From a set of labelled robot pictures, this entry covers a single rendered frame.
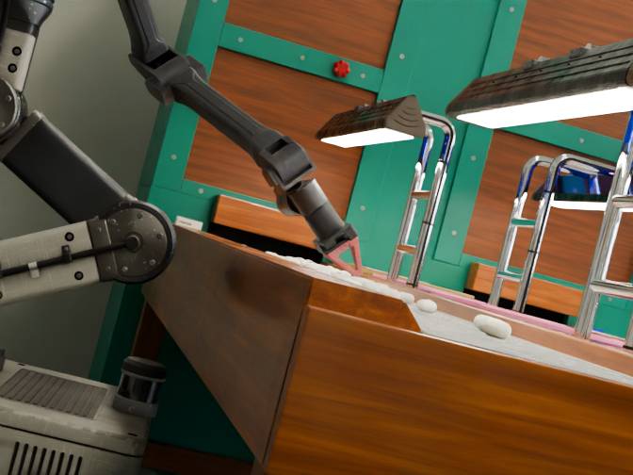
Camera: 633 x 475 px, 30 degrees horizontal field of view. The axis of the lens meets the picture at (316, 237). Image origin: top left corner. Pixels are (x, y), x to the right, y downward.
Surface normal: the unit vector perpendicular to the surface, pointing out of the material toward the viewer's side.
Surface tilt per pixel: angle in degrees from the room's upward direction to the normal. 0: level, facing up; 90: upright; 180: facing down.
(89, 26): 90
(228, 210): 90
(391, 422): 90
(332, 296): 90
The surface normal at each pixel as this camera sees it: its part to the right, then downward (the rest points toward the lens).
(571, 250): 0.21, 0.04
